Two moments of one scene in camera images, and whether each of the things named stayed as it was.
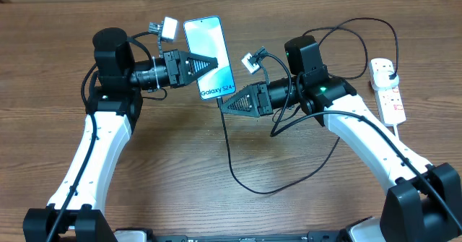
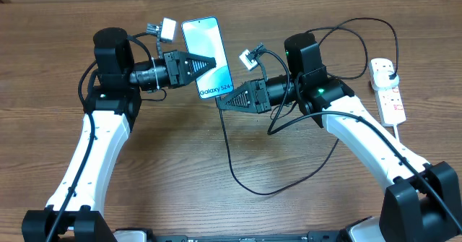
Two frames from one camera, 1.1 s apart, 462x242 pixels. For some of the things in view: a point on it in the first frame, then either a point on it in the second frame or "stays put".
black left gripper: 180,58 stays put
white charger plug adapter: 380,73 stays put
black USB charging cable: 336,27 → 331,150
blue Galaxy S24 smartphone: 206,36 stays put
